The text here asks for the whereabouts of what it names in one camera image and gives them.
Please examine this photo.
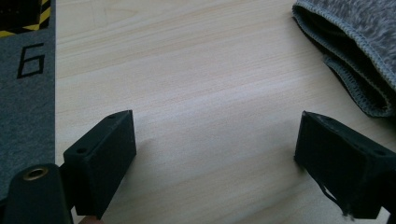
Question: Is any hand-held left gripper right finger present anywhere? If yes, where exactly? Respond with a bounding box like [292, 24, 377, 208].
[293, 110, 396, 220]

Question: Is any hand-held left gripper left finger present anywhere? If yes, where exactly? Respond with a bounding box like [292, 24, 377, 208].
[63, 109, 137, 220]

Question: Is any grey fleece pouch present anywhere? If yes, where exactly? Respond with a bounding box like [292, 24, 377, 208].
[291, 0, 396, 119]

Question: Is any black striped stand base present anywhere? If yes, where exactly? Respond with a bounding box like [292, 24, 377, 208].
[0, 0, 51, 38]

